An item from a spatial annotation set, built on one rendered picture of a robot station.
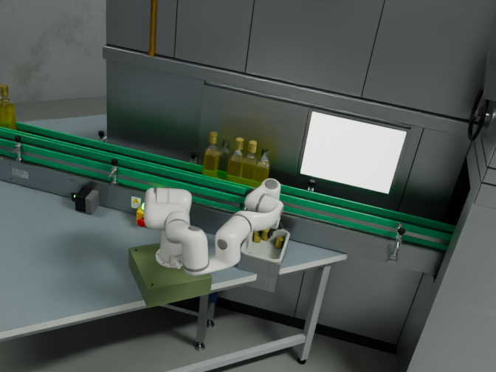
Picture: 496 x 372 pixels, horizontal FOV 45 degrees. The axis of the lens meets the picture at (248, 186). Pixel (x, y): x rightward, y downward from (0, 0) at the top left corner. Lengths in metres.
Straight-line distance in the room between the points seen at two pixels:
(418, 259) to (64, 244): 1.49
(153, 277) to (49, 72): 3.35
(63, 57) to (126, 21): 2.69
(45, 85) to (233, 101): 3.02
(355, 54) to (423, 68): 0.27
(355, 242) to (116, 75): 1.30
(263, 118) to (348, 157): 0.41
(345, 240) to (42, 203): 1.36
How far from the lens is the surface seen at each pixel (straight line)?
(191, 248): 1.94
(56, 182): 2.86
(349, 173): 2.69
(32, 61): 5.35
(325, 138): 2.63
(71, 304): 2.34
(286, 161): 2.70
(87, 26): 5.32
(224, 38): 2.58
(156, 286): 2.27
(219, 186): 2.63
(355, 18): 2.46
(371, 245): 2.66
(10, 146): 2.92
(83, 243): 2.60
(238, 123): 2.67
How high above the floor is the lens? 2.38
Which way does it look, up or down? 33 degrees down
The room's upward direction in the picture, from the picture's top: 8 degrees clockwise
